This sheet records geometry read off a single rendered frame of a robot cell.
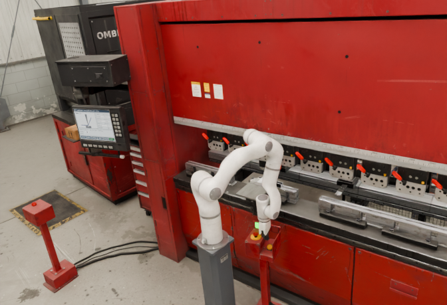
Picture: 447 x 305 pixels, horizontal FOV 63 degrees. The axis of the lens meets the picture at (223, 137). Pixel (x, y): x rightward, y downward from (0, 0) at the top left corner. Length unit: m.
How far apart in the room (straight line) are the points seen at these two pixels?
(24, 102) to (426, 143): 8.04
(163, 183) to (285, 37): 1.62
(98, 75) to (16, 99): 6.15
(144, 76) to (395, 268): 2.15
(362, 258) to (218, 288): 0.94
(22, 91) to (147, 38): 6.33
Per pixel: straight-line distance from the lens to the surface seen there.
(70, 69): 3.05
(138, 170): 4.04
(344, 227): 2.54
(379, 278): 2.65
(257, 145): 2.00
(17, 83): 8.92
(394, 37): 2.12
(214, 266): 2.24
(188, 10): 2.71
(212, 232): 2.13
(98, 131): 3.04
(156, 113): 2.96
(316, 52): 2.25
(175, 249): 3.56
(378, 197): 2.77
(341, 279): 2.78
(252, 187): 2.69
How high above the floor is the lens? 2.37
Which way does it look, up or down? 22 degrees down
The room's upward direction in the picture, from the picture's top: 5 degrees counter-clockwise
